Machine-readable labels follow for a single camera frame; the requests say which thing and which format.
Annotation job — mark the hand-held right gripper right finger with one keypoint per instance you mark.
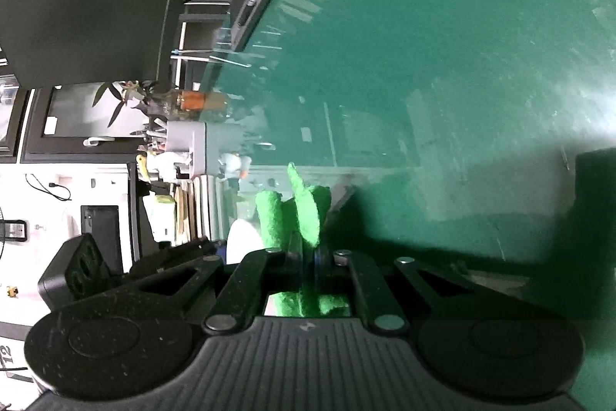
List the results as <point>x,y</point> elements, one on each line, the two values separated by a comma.
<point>361,286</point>

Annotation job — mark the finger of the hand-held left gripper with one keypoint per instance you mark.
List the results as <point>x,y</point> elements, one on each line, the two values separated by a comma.
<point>183,252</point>

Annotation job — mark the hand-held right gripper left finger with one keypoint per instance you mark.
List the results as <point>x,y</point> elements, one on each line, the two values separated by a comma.
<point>255,281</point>

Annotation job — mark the white round plate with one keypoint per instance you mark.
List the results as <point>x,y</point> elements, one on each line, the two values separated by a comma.
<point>243,242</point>

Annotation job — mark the green cleaning cloth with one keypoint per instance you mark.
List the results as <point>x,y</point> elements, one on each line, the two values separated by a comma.
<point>308,218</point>

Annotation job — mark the round wooden coaster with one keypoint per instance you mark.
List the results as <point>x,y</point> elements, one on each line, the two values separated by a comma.
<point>183,213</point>

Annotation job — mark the green tissue pack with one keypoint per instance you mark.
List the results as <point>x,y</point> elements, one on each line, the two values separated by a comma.
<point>161,218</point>

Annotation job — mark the stack of books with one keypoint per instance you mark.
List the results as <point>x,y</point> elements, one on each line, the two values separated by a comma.
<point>209,209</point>

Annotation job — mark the white pill bottle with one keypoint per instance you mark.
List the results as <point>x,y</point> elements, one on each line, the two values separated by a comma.
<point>166,163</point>

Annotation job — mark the grey desk organizer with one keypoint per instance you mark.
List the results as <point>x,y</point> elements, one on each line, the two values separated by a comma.
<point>192,146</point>

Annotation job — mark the amber glass jar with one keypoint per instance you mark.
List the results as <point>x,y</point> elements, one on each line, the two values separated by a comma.
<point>197,101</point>

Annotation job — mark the potted plant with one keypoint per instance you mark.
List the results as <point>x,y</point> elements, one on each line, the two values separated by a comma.
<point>130,95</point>

